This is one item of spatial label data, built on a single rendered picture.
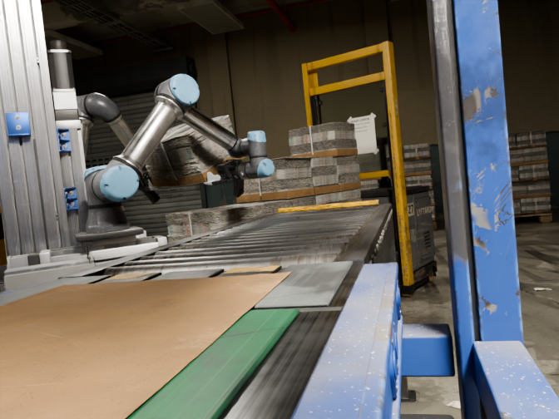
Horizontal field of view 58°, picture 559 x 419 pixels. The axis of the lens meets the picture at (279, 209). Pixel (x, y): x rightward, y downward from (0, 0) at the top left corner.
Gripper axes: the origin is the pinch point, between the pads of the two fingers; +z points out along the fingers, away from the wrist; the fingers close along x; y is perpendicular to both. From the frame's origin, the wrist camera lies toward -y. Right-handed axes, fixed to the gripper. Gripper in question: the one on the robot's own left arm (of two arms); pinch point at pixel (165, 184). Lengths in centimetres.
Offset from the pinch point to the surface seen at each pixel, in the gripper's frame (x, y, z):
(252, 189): 53, -29, 4
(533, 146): 567, -210, 36
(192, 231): -5.2, -24.5, 11.8
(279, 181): 55, -26, 23
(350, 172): 125, -52, 25
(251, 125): 567, -103, -443
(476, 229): -93, 21, 182
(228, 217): 4.1, -22.2, 29.9
